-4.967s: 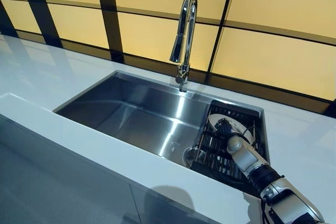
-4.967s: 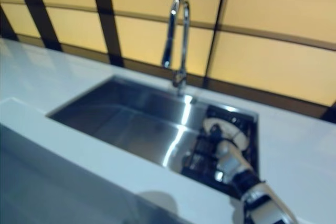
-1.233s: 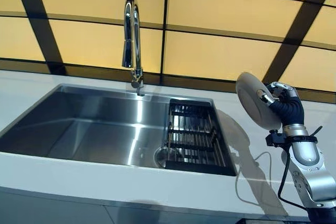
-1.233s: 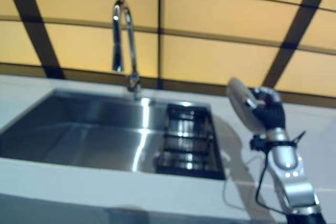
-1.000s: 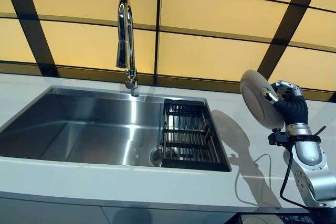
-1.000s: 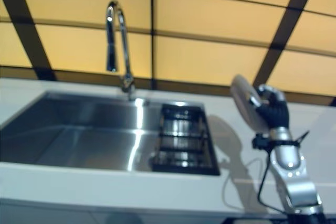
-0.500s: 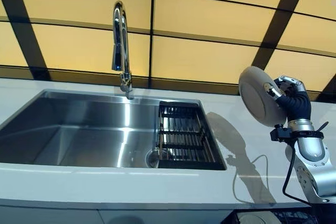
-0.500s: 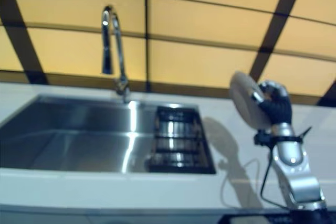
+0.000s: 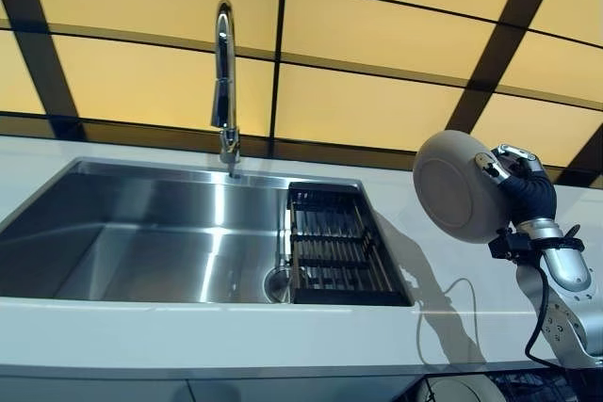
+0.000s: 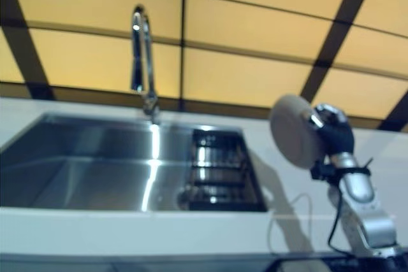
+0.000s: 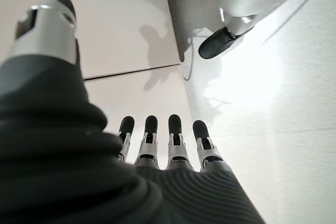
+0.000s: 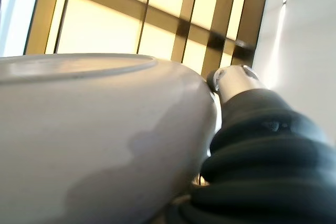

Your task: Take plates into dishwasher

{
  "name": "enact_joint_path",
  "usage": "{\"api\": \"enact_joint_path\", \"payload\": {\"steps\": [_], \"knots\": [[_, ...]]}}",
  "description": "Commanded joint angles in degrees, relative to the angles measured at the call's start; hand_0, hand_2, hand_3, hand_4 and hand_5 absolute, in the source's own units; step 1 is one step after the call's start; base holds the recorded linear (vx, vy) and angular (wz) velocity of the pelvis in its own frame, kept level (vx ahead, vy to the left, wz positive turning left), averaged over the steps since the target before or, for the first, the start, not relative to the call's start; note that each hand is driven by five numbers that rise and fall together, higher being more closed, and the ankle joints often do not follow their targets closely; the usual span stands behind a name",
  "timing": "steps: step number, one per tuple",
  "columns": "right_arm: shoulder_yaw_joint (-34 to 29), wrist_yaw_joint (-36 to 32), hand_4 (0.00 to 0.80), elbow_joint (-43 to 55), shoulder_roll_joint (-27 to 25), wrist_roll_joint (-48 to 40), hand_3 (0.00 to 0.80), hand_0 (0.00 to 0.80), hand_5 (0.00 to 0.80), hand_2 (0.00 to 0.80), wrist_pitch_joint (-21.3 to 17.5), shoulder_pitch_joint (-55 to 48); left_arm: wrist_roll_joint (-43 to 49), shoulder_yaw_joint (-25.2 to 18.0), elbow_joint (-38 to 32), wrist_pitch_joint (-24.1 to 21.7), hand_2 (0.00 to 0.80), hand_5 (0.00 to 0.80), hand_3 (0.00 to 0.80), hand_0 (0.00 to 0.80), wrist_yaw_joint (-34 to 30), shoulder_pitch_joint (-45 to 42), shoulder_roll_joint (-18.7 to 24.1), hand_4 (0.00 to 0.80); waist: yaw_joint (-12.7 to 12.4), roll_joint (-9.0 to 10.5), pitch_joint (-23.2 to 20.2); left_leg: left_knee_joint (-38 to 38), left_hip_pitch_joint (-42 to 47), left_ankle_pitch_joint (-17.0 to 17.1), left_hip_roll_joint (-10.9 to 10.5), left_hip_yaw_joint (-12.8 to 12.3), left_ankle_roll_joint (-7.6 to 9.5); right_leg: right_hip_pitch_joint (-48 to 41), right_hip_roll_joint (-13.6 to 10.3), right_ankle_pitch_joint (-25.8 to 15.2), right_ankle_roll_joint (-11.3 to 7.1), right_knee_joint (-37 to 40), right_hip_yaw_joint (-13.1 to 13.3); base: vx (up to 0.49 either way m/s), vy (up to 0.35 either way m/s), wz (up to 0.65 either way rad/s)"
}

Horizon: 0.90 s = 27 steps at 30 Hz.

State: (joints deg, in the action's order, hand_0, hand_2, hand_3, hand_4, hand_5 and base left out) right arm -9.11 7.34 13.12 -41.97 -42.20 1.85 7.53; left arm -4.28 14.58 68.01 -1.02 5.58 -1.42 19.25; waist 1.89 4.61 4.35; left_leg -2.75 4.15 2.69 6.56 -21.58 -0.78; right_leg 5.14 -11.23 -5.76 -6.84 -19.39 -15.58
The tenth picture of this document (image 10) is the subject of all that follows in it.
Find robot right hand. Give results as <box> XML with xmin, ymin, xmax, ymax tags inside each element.
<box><xmin>307</xmin><ymin>103</ymin><xmax>356</xmax><ymax>159</ymax></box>

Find small beige plate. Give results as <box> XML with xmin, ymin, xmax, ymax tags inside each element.
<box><xmin>269</xmin><ymin>93</ymin><xmax>323</xmax><ymax>170</ymax></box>

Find black dish drying rack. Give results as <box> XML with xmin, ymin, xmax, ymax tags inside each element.
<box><xmin>186</xmin><ymin>127</ymin><xmax>268</xmax><ymax>213</ymax></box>

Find round sink drain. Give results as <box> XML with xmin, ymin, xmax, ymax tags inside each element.
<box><xmin>175</xmin><ymin>188</ymin><xmax>196</xmax><ymax>211</ymax></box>

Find chrome kitchen faucet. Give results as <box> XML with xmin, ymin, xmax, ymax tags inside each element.
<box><xmin>129</xmin><ymin>4</ymin><xmax>161</xmax><ymax>125</ymax></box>

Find white cabinet door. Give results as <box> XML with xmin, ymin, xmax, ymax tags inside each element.
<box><xmin>0</xmin><ymin>255</ymin><xmax>112</xmax><ymax>272</ymax></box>
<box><xmin>108</xmin><ymin>257</ymin><xmax>275</xmax><ymax>272</ymax></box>

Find stainless steel sink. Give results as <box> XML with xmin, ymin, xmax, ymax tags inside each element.
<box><xmin>0</xmin><ymin>111</ymin><xmax>268</xmax><ymax>213</ymax></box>

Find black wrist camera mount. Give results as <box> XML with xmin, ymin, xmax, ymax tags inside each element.
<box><xmin>310</xmin><ymin>157</ymin><xmax>373</xmax><ymax>184</ymax></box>

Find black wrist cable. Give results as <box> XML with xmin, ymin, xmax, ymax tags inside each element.
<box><xmin>327</xmin><ymin>185</ymin><xmax>352</xmax><ymax>257</ymax></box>

